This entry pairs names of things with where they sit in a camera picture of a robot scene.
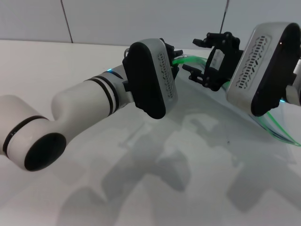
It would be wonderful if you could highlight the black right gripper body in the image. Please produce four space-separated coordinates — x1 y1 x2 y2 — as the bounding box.
203 31 244 92

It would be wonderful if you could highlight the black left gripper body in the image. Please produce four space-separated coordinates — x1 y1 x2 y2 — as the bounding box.
160 38 174 60

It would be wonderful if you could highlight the transparent green-zip document bag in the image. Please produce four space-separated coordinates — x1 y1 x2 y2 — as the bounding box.
172 54 301 165

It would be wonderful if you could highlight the right wrist camera housing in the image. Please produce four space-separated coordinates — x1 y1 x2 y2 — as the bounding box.
225 22 301 117

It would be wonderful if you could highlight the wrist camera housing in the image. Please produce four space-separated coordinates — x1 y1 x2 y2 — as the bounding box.
225 22 301 117
122 38 179 120

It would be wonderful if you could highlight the left wrist camera housing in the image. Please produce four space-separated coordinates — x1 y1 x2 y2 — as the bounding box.
122 38 179 120

